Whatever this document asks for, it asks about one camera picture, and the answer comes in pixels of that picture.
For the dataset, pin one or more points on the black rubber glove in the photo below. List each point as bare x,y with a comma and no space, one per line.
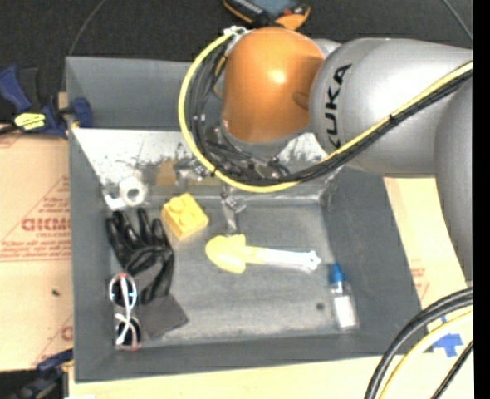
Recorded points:
147,260

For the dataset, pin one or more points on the brown cardboard board red print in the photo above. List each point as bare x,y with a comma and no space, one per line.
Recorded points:
29,206

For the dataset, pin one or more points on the yellow toy brick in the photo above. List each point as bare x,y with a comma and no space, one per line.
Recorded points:
184,216

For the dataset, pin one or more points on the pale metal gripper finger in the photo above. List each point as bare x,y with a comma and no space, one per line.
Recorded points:
239,208
229,219

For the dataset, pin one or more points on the clear bottle with blue cap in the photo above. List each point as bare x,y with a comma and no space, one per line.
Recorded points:
344,303

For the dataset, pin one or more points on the white-framed sunglasses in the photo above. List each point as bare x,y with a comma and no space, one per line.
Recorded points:
124,293

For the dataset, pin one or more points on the grey metal bin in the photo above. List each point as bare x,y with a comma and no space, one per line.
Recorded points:
266,301

